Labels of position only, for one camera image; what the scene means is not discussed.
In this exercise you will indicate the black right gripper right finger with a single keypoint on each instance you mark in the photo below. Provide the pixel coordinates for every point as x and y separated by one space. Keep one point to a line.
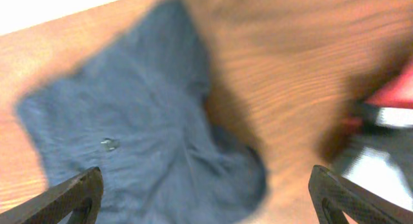
334 198

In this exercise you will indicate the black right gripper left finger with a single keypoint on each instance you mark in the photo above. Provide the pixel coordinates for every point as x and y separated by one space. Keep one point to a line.
78 198

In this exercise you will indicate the dark blue shorts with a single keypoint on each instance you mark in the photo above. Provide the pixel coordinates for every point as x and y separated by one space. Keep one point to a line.
136 111

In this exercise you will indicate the red black clothes pile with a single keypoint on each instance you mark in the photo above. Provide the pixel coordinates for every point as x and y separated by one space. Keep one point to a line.
378 154

